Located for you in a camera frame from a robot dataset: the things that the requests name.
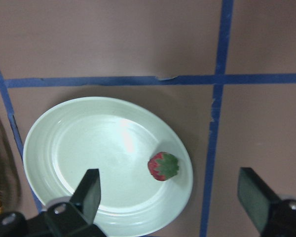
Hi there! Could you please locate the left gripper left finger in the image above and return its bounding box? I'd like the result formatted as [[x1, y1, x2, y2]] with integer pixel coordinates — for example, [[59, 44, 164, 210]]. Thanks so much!
[[70, 169, 101, 224]]

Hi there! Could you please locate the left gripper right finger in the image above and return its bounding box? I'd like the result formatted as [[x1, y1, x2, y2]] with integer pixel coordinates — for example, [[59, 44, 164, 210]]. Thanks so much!
[[237, 167, 286, 235]]

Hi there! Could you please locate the light green plate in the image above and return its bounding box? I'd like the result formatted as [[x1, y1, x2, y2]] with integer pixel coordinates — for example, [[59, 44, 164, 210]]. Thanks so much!
[[23, 97, 193, 237]]

